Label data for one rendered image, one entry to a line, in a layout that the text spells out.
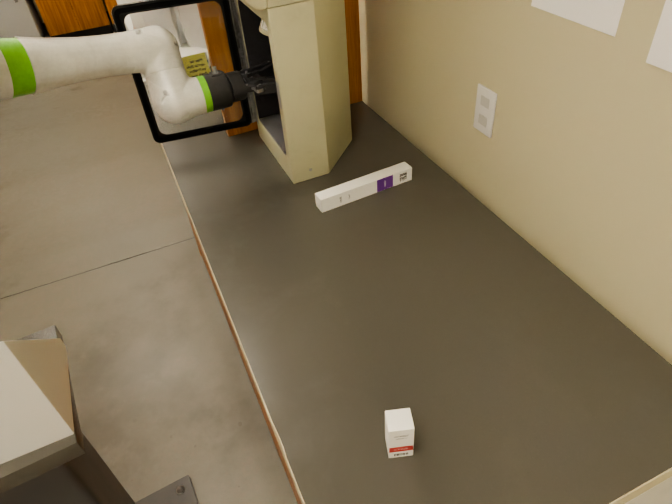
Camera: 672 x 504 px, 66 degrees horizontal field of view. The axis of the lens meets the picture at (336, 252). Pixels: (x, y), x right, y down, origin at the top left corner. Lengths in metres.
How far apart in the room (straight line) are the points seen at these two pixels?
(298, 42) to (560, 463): 1.03
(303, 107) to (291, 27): 0.20
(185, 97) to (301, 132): 0.30
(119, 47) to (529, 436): 1.17
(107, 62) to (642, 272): 1.21
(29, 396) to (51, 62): 0.69
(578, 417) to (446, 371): 0.23
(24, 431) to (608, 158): 1.14
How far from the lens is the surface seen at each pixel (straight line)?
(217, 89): 1.41
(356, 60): 1.86
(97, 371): 2.48
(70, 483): 1.27
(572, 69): 1.13
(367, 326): 1.08
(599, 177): 1.14
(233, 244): 1.32
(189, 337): 2.43
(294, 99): 1.38
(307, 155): 1.47
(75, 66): 1.33
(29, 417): 1.03
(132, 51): 1.38
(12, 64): 1.28
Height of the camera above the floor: 1.76
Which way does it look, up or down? 41 degrees down
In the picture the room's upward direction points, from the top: 5 degrees counter-clockwise
